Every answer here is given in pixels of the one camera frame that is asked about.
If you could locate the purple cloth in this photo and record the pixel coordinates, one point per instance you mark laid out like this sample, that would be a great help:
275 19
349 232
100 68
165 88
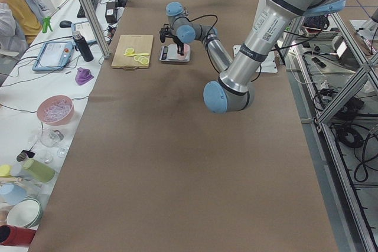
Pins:
83 76

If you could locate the yellow plastic knife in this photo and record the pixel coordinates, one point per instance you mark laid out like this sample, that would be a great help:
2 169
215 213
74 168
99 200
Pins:
135 54

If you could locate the computer mouse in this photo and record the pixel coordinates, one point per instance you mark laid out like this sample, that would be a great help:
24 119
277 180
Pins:
65 24

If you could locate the white green bowl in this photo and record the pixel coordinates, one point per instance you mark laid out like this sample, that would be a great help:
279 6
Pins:
26 214

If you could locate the teach pendant tablet far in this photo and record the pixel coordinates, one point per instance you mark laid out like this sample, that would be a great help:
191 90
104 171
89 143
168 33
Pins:
85 30

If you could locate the aluminium frame post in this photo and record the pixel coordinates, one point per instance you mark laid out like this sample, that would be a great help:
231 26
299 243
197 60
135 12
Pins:
96 28

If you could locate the teach pendant tablet near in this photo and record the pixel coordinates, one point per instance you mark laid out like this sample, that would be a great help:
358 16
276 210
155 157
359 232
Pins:
53 56

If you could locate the lemon slice by knife tip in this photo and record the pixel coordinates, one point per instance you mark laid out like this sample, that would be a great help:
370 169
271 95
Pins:
129 50

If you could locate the pink bowl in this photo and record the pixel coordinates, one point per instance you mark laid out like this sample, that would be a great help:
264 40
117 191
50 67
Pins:
56 110

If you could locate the silver digital kitchen scale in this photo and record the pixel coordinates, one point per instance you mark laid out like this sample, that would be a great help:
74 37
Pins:
168 54

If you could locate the teach pendant tablet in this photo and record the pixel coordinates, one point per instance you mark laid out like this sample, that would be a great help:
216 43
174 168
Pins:
85 30
53 56

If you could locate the seated person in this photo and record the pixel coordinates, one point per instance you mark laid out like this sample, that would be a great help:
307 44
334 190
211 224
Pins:
21 22

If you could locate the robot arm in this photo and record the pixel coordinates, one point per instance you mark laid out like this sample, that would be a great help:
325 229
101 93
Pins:
233 90

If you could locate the bamboo cutting board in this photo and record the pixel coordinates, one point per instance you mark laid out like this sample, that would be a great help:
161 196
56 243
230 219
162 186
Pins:
141 44

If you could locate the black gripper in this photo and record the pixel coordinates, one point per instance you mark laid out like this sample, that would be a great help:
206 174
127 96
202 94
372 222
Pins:
178 42

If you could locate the lemon slice front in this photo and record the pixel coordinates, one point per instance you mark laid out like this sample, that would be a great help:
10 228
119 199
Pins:
144 61

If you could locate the pink plastic cup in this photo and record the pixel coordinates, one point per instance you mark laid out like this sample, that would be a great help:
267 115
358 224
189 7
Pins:
184 53

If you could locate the light blue cup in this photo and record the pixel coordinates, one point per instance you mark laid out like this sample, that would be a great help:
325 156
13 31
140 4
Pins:
12 193

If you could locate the green cup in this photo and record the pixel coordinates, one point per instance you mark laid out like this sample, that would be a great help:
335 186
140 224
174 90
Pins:
38 170

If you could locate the red cup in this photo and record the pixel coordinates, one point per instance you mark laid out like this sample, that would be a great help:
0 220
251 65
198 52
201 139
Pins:
16 236

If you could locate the black water bottle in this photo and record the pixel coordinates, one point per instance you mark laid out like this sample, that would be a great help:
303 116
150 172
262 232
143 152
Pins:
82 46

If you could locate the lemon slice middle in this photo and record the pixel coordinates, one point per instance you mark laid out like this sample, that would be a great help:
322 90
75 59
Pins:
138 58

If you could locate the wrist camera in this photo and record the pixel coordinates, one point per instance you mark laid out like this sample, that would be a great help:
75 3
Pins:
164 33

